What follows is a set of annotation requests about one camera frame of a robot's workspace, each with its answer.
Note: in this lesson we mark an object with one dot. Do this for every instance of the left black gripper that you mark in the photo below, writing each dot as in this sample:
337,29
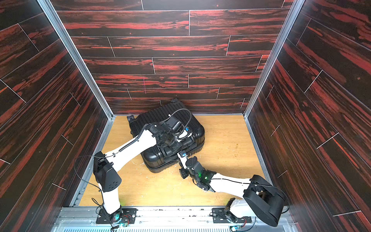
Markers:
178,146

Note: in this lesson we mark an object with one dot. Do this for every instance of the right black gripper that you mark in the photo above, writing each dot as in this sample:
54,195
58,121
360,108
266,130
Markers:
185,169

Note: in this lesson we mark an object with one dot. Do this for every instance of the black hard-shell suitcase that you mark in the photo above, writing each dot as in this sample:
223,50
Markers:
152,157

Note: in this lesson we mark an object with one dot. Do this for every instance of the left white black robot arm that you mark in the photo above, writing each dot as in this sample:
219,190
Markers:
106,167

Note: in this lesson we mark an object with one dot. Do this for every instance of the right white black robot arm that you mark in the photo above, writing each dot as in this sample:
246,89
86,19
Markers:
258,198

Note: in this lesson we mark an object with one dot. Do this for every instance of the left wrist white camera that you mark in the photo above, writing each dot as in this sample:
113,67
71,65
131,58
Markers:
184,134

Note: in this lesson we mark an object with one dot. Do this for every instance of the wrist white camera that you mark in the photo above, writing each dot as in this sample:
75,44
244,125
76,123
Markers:
183,158
184,134

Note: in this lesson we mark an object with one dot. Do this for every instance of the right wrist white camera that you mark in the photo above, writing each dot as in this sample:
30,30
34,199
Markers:
183,158

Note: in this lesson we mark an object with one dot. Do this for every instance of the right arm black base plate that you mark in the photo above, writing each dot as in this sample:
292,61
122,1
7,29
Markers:
219,215

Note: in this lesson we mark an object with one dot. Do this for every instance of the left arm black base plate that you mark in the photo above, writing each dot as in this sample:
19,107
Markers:
121,216

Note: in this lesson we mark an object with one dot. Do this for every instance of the aluminium front rail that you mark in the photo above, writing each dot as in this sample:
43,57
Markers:
163,219

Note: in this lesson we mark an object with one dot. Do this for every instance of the left aluminium corner post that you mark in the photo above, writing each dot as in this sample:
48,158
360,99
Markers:
62,33

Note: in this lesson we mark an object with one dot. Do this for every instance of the aluminium corner post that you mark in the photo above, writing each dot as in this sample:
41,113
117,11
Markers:
282,36
62,33

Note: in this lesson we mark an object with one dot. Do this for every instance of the right aluminium corner post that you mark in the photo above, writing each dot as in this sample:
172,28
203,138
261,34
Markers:
282,36

